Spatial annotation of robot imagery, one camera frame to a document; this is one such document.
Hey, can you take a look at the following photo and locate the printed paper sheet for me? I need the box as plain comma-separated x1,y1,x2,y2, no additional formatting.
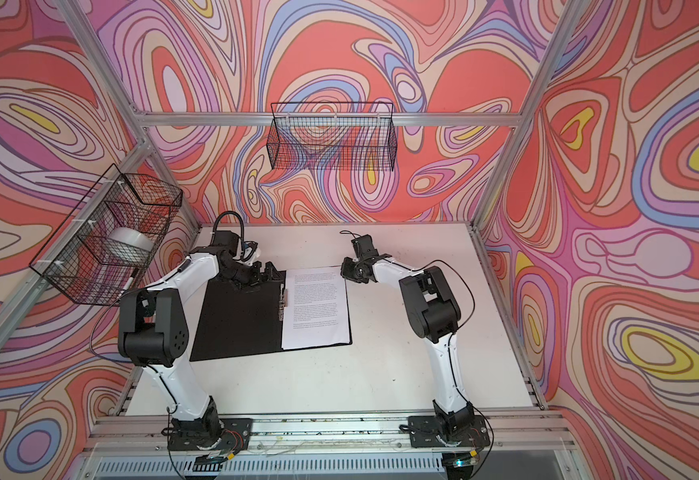
281,266,353,351

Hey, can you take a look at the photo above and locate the back black wire basket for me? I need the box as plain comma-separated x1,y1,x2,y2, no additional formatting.
266,101,397,172

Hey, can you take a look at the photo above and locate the metal folder clip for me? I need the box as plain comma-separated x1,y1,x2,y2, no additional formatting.
278,283,287,322

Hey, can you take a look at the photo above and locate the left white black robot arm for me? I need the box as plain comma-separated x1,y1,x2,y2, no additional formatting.
118,230,284,449

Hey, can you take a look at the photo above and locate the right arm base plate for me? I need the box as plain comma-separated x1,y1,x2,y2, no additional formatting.
399,416,491,451

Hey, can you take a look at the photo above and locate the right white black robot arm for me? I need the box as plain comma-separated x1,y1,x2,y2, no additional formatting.
340,230,475,439

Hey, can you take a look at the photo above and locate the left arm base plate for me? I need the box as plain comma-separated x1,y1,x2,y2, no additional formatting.
161,417,253,453

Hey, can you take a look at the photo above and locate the black wire basket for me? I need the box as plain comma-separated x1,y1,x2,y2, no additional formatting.
29,164,183,306
266,101,397,172

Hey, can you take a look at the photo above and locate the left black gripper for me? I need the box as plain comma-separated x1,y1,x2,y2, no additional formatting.
220,260,282,293

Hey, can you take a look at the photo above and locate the left black wire basket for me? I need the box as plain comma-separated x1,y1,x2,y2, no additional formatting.
29,164,183,306

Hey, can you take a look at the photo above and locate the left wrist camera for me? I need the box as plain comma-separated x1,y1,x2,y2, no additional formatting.
240,241,260,263

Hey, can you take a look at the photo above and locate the black marker pen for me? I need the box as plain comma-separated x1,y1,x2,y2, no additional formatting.
115,268,138,301

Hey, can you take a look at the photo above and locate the white bowl in basket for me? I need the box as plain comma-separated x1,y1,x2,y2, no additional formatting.
107,227,154,258

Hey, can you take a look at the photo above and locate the blue file folder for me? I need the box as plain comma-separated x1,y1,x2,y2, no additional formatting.
189,265,353,362

